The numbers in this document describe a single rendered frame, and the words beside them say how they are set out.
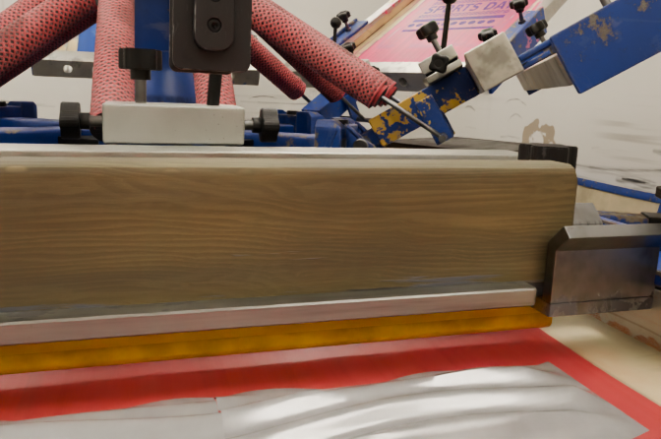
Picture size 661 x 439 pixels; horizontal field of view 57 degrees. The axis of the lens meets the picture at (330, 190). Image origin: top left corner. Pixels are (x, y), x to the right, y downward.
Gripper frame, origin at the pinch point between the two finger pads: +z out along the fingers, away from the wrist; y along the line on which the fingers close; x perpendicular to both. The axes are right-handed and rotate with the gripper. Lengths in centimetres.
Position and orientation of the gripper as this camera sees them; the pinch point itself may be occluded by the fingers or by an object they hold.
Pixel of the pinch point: (207, 30)
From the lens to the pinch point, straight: 29.5
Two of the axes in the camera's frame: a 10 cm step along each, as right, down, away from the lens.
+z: -0.5, 9.9, 1.6
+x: 9.6, 0.1, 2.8
